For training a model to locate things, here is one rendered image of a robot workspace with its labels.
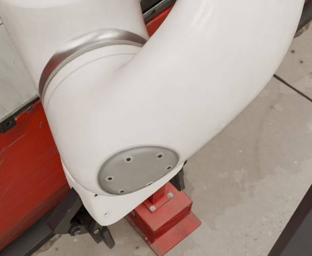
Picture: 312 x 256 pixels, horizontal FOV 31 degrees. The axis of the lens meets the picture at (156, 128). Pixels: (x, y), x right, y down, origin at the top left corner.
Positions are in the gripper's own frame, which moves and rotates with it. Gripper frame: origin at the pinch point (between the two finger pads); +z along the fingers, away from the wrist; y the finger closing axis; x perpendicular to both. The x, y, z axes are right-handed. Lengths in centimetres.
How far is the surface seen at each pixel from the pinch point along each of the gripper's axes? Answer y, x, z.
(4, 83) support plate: 3, 50, 27
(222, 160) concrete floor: 62, 59, 133
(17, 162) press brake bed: -2, 63, 66
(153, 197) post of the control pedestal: 28, 55, 113
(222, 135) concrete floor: 69, 67, 133
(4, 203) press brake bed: -10, 64, 79
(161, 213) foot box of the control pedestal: 27, 51, 118
